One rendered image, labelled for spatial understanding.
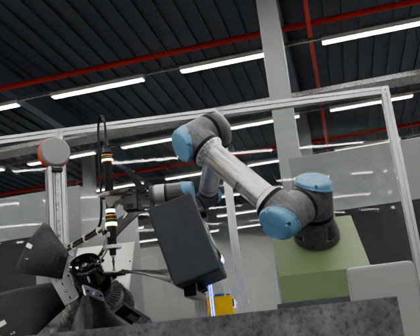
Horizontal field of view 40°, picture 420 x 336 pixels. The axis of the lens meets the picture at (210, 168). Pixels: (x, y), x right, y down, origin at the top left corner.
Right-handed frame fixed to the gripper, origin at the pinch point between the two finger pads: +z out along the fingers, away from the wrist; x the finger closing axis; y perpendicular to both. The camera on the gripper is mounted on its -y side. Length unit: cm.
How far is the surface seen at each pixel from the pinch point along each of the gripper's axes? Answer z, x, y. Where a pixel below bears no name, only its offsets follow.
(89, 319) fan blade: 1.5, -18.5, 45.8
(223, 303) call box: -41, 21, 44
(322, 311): -59, -179, 52
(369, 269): -62, -178, 50
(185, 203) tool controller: -41, -83, 24
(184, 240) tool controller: -40, -83, 33
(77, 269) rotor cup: 8.8, -6.8, 27.8
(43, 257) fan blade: 26.3, 7.8, 20.0
